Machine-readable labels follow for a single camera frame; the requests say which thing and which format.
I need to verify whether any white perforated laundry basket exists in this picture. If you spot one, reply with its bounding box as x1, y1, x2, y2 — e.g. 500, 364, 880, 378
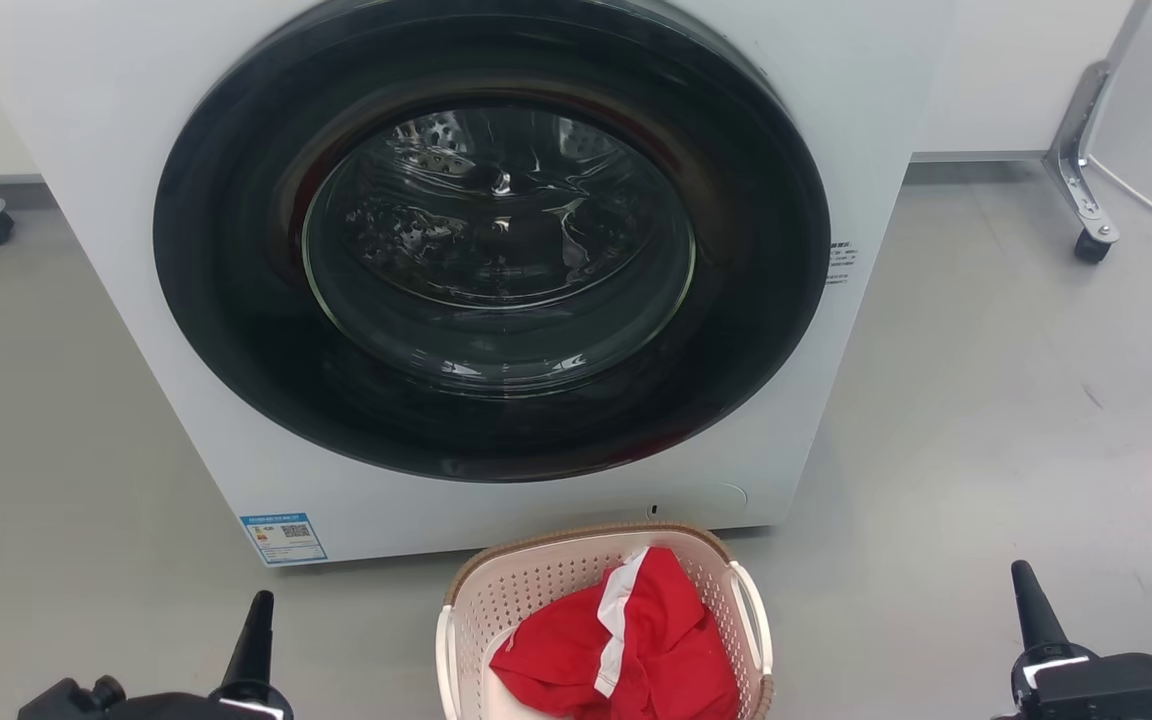
435, 522, 775, 720

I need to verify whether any white front-load washing machine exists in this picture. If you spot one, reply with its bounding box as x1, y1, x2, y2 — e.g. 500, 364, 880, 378
0, 0, 955, 568

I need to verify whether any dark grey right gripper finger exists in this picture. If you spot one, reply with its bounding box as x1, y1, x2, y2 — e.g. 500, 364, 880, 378
1011, 560, 1071, 657

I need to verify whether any dark round washing machine door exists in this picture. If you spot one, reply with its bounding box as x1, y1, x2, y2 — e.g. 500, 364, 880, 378
153, 0, 832, 484

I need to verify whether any blue energy label sticker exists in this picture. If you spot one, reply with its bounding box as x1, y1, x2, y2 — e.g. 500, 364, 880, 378
239, 513, 328, 566

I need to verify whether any thin white cable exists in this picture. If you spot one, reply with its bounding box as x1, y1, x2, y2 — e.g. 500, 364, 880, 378
1084, 153, 1152, 253

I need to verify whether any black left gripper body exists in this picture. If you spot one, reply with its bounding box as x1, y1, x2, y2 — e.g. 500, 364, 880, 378
18, 676, 294, 720

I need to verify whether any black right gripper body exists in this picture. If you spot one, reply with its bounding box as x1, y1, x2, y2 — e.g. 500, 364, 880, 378
996, 645, 1152, 720

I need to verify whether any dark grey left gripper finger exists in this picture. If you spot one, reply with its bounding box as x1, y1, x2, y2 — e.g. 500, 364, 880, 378
221, 590, 276, 692

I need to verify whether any red and white garment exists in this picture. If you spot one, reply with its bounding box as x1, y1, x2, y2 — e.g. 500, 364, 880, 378
489, 546, 740, 720

